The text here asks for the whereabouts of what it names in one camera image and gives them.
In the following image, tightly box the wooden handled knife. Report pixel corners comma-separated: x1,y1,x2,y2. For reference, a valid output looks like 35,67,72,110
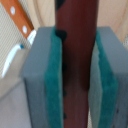
0,0,36,76

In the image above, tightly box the brown grilled sausage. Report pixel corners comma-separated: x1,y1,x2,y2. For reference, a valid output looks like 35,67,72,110
55,0,99,128

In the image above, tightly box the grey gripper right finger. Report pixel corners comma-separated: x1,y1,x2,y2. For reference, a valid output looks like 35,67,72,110
89,27,128,128

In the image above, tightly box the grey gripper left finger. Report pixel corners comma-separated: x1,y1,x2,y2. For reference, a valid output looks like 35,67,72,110
21,27,63,128

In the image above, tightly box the round wooden plate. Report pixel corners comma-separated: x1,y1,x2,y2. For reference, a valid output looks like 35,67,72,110
27,0,128,42

